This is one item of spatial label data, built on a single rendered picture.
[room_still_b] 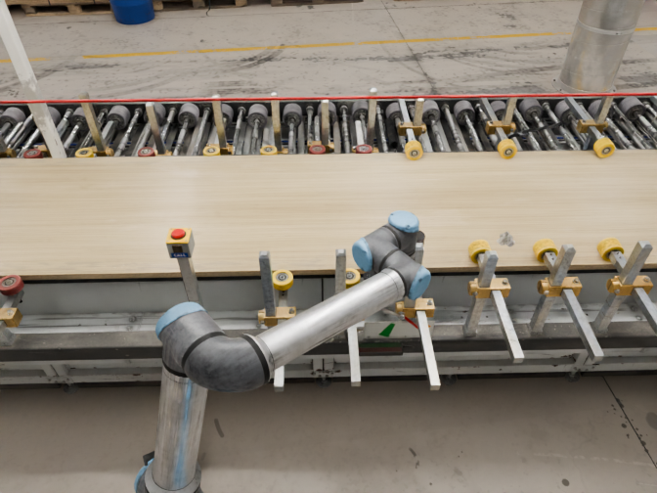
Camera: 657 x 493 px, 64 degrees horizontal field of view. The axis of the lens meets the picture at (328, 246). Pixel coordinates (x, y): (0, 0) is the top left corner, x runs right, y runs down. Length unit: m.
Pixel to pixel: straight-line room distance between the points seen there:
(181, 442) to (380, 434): 1.37
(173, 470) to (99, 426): 1.36
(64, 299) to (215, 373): 1.36
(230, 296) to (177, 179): 0.64
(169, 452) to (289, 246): 0.96
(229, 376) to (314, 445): 1.50
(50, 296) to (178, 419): 1.18
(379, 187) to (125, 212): 1.11
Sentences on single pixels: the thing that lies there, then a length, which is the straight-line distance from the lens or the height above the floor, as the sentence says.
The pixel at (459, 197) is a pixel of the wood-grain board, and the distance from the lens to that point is 2.38.
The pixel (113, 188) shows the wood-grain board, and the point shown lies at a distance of 2.55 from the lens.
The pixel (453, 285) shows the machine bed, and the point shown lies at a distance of 2.19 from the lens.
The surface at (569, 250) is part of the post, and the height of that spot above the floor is 1.14.
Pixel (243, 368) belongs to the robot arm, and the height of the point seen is 1.40.
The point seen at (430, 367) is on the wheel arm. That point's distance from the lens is 1.78.
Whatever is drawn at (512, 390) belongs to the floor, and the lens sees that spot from 2.86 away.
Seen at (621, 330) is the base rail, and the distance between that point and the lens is 2.33.
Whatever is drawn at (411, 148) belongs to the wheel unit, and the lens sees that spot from 2.53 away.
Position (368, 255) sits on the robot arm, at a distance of 1.43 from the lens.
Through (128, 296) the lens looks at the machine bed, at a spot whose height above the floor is 0.71.
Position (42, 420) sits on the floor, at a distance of 2.97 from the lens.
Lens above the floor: 2.31
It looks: 43 degrees down
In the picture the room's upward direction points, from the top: straight up
